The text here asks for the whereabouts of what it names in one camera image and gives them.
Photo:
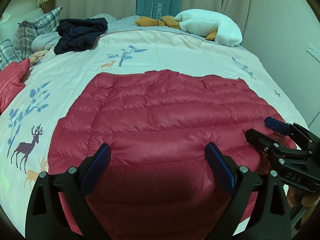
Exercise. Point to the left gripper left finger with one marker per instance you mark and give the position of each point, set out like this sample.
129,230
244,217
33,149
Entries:
45,217

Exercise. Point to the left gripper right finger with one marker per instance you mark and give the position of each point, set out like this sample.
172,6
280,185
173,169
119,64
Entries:
270,218

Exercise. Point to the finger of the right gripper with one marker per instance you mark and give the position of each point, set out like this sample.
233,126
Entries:
265,144
278,126

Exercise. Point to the red down jacket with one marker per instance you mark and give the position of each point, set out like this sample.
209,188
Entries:
11,81
158,184

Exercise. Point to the person's right hand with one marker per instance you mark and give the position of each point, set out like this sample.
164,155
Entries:
309,200

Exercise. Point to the pink printed duvet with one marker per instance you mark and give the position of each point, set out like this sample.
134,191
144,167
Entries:
53,85

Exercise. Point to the white goose plush toy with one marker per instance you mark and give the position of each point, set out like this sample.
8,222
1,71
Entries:
211,25

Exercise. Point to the plaid pillow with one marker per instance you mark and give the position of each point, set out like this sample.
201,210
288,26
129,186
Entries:
18,47

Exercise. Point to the light grey folded garment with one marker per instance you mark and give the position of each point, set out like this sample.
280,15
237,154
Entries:
45,41

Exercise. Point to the navy blue garment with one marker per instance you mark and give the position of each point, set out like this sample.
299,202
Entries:
79,35

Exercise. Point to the white wall socket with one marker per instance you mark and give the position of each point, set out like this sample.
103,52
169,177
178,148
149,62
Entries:
313,51

